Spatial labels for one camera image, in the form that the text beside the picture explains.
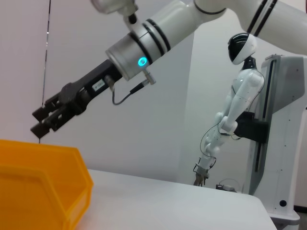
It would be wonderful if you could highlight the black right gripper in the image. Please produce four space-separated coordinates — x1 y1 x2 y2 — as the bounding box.
30 59 123 139

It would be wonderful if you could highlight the yellow plastic bin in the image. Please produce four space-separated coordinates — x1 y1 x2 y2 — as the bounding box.
0 138 94 230

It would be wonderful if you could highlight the humanoid robot metal hand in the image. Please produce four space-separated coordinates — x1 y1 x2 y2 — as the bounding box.
193 157 216 186

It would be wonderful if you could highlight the white humanoid robot body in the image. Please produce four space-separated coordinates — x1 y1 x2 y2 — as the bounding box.
227 32 266 115

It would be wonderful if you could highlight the grey white lift column stand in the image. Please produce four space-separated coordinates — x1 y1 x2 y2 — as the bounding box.
236 54 307 227

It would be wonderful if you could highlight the right gripper connector cable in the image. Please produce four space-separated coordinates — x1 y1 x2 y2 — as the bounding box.
105 70 156 105

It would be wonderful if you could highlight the small black device with cable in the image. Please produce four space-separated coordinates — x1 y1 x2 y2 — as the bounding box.
215 178 240 192

